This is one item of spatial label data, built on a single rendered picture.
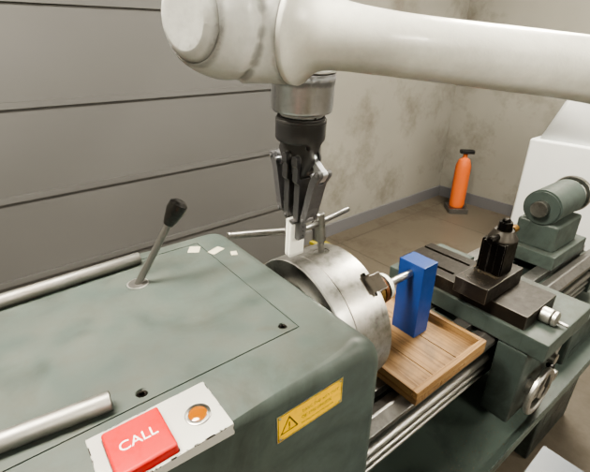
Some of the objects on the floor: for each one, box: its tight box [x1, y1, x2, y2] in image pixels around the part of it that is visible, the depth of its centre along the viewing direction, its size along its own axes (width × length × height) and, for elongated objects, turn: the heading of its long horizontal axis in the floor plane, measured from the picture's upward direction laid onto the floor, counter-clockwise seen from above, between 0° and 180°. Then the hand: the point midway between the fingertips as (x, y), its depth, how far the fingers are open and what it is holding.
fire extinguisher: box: [444, 149, 475, 214], centre depth 421 cm, size 28×28×66 cm
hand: (295, 236), depth 68 cm, fingers closed
